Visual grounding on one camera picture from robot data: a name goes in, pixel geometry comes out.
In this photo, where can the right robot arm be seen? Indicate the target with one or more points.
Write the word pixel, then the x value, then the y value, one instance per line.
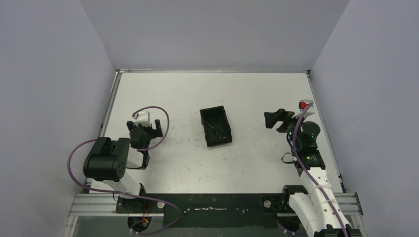
pixel 314 202

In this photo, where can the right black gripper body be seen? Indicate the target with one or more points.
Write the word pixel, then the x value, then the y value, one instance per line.
pixel 289 124

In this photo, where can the black plastic bin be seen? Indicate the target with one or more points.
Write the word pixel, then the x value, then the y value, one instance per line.
pixel 217 117

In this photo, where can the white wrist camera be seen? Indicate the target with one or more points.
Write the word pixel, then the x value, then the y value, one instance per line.
pixel 142 116
pixel 306 109

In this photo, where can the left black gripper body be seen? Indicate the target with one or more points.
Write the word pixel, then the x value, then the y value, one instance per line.
pixel 144 127

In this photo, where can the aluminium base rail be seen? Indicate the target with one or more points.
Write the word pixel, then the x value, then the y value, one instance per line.
pixel 111 205

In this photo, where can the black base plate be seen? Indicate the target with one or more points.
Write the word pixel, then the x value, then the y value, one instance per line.
pixel 216 210

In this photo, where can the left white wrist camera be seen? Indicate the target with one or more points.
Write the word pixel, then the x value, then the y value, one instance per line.
pixel 142 116

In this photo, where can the yellow black handled screwdriver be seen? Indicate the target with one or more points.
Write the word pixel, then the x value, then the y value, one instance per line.
pixel 216 131

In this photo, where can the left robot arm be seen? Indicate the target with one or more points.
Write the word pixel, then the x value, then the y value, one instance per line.
pixel 109 160

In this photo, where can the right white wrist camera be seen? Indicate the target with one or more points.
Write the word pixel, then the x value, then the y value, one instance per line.
pixel 306 109

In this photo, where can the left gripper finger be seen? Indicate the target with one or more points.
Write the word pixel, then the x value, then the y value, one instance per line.
pixel 158 130
pixel 130 124

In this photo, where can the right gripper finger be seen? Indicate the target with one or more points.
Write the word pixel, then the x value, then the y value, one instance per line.
pixel 271 121
pixel 275 115

